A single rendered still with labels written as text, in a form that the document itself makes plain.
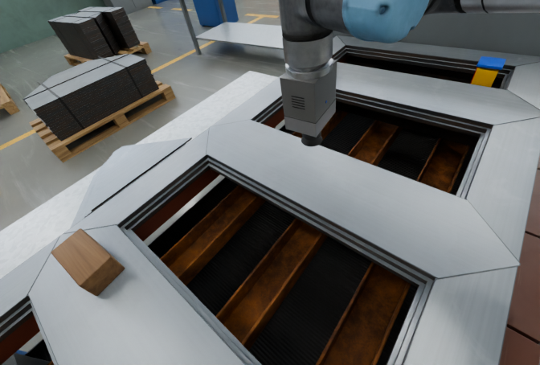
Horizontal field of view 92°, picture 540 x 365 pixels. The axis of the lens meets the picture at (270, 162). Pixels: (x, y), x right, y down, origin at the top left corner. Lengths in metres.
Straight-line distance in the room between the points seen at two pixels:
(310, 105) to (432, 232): 0.31
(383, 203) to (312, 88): 0.28
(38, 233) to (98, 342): 0.50
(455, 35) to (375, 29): 0.94
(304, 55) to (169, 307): 0.45
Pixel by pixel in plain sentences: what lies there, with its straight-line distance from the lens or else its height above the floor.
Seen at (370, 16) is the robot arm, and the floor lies 1.21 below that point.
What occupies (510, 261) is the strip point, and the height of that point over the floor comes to 0.85.
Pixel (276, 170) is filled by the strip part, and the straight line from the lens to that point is 0.62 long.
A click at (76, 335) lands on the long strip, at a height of 0.85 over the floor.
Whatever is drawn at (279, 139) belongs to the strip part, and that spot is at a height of 0.85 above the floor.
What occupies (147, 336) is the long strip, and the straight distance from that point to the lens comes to 0.52.
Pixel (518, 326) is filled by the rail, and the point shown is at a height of 0.83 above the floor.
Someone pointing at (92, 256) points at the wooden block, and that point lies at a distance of 0.59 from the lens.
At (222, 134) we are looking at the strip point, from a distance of 0.77.
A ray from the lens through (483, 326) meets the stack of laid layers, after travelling 0.51.
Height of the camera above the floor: 1.29
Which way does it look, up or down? 43 degrees down
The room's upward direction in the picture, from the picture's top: 12 degrees counter-clockwise
